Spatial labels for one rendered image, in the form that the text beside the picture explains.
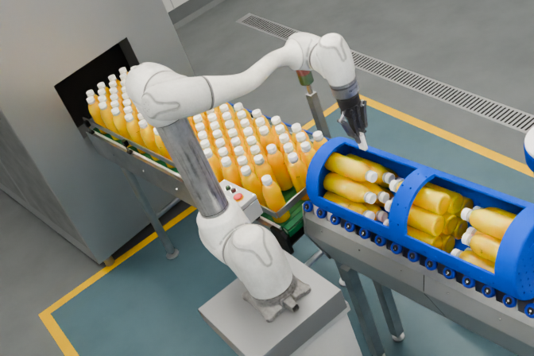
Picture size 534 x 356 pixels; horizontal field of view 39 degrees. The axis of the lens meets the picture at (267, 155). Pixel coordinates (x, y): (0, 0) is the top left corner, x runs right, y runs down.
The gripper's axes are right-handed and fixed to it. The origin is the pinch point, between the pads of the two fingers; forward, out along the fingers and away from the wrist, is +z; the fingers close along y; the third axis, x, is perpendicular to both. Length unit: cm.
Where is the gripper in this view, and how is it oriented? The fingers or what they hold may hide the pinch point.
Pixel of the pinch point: (361, 141)
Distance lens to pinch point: 255.5
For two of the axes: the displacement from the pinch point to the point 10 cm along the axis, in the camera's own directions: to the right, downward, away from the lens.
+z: 3.1, 7.5, 5.8
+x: -6.5, -2.8, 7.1
